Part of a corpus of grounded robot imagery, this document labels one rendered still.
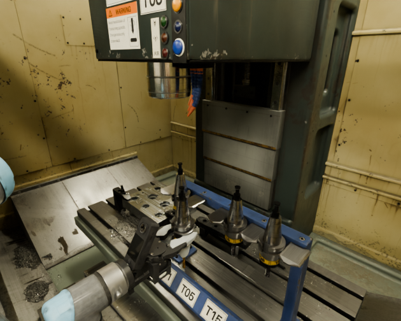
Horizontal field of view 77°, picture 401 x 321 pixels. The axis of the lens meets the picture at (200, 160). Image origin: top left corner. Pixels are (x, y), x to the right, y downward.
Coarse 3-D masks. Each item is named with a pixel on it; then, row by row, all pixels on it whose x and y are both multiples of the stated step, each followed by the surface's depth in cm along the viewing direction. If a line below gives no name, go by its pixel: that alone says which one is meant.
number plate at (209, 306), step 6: (210, 300) 76; (204, 306) 76; (210, 306) 75; (216, 306) 74; (204, 312) 75; (210, 312) 74; (216, 312) 73; (222, 312) 72; (204, 318) 74; (210, 318) 73; (216, 318) 73; (222, 318) 72
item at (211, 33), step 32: (96, 0) 73; (192, 0) 51; (224, 0) 57; (256, 0) 65; (288, 0) 76; (96, 32) 78; (160, 32) 58; (192, 32) 53; (224, 32) 60; (256, 32) 68; (288, 32) 80
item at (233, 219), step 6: (240, 198) 66; (234, 204) 65; (240, 204) 65; (234, 210) 65; (240, 210) 65; (228, 216) 67; (234, 216) 65; (240, 216) 65; (234, 222) 66; (240, 222) 66
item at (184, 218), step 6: (186, 198) 65; (180, 204) 64; (186, 204) 65; (180, 210) 64; (186, 210) 65; (180, 216) 65; (186, 216) 65; (174, 222) 67; (180, 222) 65; (186, 222) 66
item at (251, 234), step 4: (252, 224) 68; (256, 224) 68; (248, 228) 66; (252, 228) 66; (256, 228) 66; (260, 228) 66; (240, 232) 65; (244, 232) 65; (248, 232) 65; (252, 232) 65; (256, 232) 65; (260, 232) 65; (244, 236) 63; (248, 236) 63; (252, 236) 63; (256, 236) 63; (244, 240) 62; (248, 240) 62; (252, 240) 62; (256, 240) 62
